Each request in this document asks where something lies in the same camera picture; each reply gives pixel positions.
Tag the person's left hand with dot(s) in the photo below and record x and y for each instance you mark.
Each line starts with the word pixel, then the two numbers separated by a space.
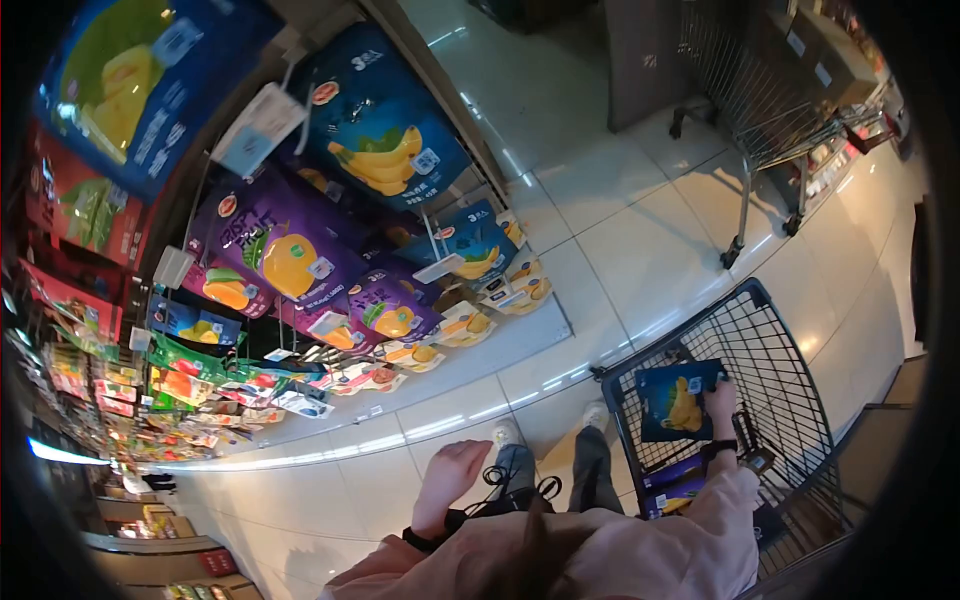
pixel 444 480

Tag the person's right hand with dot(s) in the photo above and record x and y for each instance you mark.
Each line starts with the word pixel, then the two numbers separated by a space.
pixel 722 416

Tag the person's left fingers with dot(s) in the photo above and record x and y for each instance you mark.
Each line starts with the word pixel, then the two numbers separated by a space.
pixel 469 454

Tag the person's right fingers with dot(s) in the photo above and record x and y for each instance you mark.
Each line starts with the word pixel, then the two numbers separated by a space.
pixel 726 386

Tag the blue banana snack packet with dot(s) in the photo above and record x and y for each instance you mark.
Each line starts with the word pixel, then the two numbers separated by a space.
pixel 671 401

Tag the black wrist band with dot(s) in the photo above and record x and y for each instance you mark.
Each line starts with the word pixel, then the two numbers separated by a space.
pixel 421 538
pixel 720 448

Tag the purple snack packet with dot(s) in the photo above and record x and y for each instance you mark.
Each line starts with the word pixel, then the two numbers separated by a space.
pixel 671 487

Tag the person's legs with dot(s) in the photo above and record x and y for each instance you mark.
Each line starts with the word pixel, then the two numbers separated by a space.
pixel 592 465

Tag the person's body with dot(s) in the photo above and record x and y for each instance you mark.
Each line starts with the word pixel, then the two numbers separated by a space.
pixel 600 559

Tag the grey metal shopping cart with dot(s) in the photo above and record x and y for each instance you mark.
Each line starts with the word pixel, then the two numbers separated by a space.
pixel 757 97

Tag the full shop shelf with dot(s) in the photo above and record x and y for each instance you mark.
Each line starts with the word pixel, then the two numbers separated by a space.
pixel 247 225

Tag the low wooden display stand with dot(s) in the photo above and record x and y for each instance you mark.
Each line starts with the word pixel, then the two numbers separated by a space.
pixel 161 536

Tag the shelf with brown cartons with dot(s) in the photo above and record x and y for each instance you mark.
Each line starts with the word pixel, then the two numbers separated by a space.
pixel 832 82

